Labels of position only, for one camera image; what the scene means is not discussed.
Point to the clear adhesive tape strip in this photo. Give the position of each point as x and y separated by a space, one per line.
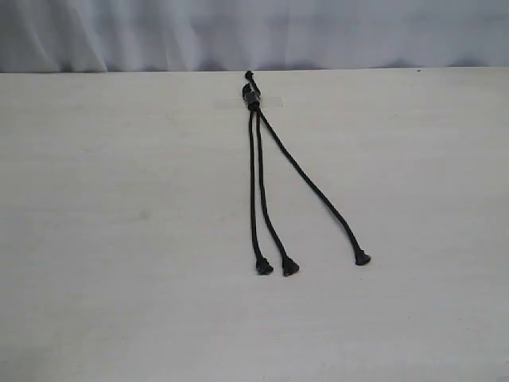
239 103

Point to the white fabric backdrop curtain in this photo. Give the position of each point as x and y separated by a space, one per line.
127 36

